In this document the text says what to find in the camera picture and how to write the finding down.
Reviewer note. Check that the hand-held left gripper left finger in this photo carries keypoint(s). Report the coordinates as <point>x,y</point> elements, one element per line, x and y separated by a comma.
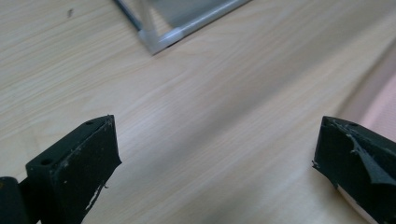
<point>71,174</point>

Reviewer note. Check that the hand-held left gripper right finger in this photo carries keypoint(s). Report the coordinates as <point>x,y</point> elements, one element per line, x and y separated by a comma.
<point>345,155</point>

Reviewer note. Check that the metal shoe rack grey shelves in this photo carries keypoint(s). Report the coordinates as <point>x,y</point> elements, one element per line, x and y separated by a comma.
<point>162,40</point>

